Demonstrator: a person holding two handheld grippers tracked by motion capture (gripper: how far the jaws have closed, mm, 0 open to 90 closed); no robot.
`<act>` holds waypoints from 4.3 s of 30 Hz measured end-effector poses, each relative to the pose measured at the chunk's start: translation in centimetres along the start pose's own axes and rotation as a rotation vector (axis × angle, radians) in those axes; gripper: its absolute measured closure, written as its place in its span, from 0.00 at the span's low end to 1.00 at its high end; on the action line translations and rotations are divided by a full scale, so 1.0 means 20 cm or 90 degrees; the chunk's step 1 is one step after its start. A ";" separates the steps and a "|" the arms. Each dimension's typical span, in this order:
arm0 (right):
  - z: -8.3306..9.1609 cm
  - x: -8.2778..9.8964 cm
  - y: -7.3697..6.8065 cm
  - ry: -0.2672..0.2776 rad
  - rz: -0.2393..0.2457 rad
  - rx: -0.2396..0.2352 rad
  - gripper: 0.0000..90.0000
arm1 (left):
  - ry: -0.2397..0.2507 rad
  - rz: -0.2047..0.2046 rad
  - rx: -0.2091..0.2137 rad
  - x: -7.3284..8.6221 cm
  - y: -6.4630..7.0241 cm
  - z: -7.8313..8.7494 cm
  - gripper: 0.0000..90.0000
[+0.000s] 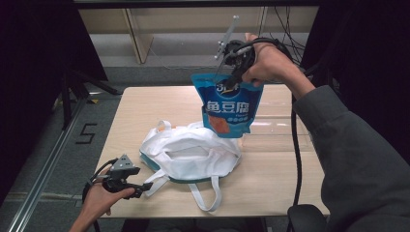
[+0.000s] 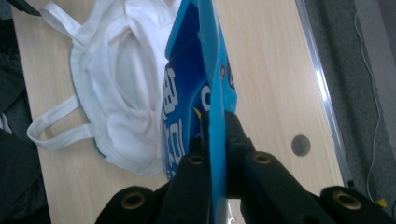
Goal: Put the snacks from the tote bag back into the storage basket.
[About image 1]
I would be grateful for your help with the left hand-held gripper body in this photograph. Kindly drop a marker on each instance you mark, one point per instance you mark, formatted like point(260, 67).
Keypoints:
point(120, 174)

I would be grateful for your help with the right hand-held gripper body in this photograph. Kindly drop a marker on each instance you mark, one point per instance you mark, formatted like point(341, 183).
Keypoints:
point(237, 53)

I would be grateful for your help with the blue snack pouch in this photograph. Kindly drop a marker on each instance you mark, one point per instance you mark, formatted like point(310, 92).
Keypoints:
point(230, 109)

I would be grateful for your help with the white tote bag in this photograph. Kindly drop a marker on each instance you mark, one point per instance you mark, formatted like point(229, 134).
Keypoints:
point(190, 154)

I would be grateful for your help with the person's left hand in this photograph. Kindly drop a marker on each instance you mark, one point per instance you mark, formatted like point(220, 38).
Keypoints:
point(98, 201)

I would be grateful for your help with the person's right hand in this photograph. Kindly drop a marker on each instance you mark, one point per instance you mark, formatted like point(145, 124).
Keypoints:
point(274, 66)

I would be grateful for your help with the black tripod stand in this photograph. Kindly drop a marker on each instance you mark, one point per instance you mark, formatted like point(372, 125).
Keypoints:
point(74, 93)

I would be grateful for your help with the wooden shelf unit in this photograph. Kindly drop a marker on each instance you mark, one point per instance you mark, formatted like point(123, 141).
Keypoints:
point(141, 32)

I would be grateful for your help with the black chair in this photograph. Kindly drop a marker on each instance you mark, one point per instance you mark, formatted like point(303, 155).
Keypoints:
point(306, 219)

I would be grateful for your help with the metal floor rail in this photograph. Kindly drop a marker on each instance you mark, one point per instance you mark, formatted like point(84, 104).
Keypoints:
point(42, 174)

